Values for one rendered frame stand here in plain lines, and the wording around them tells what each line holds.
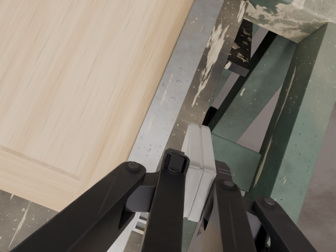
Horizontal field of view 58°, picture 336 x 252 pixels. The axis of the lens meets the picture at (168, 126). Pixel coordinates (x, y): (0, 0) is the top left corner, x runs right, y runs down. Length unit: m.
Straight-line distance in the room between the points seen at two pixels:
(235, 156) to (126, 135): 0.22
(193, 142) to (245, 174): 0.44
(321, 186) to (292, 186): 1.92
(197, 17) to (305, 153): 0.30
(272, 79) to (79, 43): 0.51
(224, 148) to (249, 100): 0.32
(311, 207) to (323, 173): 0.41
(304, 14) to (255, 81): 0.27
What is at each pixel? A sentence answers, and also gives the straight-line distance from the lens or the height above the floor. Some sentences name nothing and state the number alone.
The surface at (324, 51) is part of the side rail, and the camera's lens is 0.63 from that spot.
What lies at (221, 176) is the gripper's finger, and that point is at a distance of 0.16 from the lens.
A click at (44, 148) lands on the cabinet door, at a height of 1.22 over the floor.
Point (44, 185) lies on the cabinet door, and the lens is 0.54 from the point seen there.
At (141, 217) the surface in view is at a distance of 0.53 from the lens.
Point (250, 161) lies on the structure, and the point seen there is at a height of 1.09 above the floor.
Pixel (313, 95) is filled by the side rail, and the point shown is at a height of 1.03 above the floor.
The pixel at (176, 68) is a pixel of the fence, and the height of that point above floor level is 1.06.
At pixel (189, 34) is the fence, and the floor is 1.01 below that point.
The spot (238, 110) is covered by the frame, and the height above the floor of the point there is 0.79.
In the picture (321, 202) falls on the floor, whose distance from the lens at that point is 2.63.
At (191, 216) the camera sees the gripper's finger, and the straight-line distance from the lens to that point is 0.16.
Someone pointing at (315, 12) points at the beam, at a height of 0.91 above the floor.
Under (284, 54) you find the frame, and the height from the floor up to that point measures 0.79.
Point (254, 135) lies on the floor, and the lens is 2.08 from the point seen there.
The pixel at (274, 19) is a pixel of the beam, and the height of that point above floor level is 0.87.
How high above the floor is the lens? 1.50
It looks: 45 degrees down
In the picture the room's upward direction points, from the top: 161 degrees counter-clockwise
